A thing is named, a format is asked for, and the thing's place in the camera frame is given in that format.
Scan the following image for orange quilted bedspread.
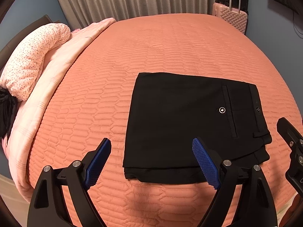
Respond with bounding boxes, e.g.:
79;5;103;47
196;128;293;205
26;13;303;227

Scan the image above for black cable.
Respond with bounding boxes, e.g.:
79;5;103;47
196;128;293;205
292;12;303;39

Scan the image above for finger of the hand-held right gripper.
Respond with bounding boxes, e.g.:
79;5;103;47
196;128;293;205
276;117;303;192

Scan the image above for grey headboard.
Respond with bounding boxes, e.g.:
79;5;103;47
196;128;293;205
0;15;61;76

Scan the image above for pink suitcase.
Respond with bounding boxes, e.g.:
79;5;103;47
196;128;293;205
212;0;248;35

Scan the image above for black pants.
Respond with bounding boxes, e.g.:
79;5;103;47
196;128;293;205
123;72;273;184

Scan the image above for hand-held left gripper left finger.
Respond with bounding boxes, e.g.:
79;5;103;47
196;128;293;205
27;138;112;227

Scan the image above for black cloth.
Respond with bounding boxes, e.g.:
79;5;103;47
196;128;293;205
0;87;19;136

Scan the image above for light pink blanket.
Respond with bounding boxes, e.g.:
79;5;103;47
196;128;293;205
1;18;116;204

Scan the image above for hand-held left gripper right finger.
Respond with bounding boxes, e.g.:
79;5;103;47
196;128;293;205
192;137;278;227

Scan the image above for pink floral pillow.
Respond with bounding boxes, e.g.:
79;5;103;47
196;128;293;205
0;23;71;100

